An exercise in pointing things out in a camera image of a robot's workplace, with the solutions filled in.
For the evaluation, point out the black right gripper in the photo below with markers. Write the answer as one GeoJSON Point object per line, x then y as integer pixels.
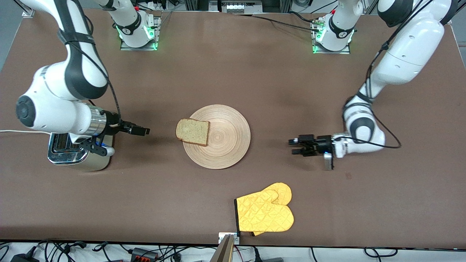
{"type": "Point", "coordinates": [113, 123]}

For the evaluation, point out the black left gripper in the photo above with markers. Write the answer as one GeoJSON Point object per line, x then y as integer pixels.
{"type": "Point", "coordinates": [322, 143]}

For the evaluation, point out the slice of toast bread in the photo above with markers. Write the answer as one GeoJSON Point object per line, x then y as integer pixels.
{"type": "Point", "coordinates": [193, 131]}

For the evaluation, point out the round light wooden plate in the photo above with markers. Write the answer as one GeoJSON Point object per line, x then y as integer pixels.
{"type": "Point", "coordinates": [225, 142]}

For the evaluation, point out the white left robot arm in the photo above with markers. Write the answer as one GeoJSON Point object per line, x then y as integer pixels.
{"type": "Point", "coordinates": [407, 54]}

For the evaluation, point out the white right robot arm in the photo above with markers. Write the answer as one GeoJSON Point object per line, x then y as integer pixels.
{"type": "Point", "coordinates": [54, 112]}

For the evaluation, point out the silver two-slot toaster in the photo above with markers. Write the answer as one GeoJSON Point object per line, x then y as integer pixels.
{"type": "Point", "coordinates": [93, 162]}

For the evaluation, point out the yellow quilted oven mitt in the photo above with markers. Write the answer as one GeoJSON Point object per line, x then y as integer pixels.
{"type": "Point", "coordinates": [264, 214]}
{"type": "Point", "coordinates": [284, 191]}

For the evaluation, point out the black plug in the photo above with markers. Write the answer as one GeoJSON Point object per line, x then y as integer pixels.
{"type": "Point", "coordinates": [269, 259]}

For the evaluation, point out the black adapter with red connectors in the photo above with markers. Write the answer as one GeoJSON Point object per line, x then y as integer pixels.
{"type": "Point", "coordinates": [143, 254]}

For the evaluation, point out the grey electrical box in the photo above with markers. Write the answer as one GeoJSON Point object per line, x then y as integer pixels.
{"type": "Point", "coordinates": [240, 6]}

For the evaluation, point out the black power adapter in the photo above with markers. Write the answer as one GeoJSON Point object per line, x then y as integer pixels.
{"type": "Point", "coordinates": [23, 258]}

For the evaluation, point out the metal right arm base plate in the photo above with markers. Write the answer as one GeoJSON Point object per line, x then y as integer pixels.
{"type": "Point", "coordinates": [158, 36]}

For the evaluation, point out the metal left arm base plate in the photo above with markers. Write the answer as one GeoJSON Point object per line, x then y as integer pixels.
{"type": "Point", "coordinates": [342, 52]}

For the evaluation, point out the white metal mount bracket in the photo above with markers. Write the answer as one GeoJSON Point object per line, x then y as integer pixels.
{"type": "Point", "coordinates": [221, 238]}

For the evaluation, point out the wooden camera mount bar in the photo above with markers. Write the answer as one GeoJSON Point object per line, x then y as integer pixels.
{"type": "Point", "coordinates": [224, 253]}

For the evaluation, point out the metal table corner bracket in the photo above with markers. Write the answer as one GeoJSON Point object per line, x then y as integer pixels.
{"type": "Point", "coordinates": [28, 14]}

